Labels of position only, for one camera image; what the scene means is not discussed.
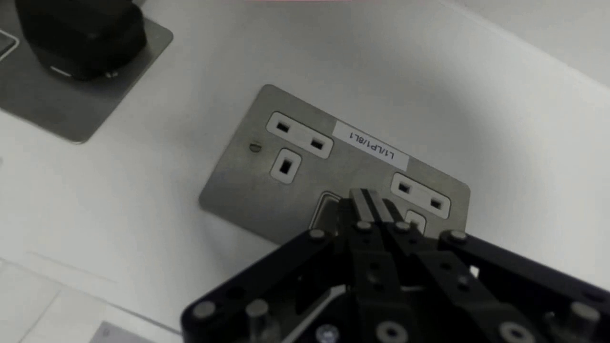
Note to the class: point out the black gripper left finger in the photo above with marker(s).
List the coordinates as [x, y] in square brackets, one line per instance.
[305, 292]

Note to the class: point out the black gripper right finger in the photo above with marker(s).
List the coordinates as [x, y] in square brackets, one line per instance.
[496, 292]

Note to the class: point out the silver double socket white label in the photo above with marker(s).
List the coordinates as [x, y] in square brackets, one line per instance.
[254, 181]

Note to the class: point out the white label sticker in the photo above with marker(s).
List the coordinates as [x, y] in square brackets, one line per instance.
[372, 147]

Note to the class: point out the white paper notice blue picture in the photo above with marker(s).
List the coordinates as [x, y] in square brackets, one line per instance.
[95, 315]

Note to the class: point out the black power plug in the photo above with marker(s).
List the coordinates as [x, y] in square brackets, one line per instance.
[82, 38]

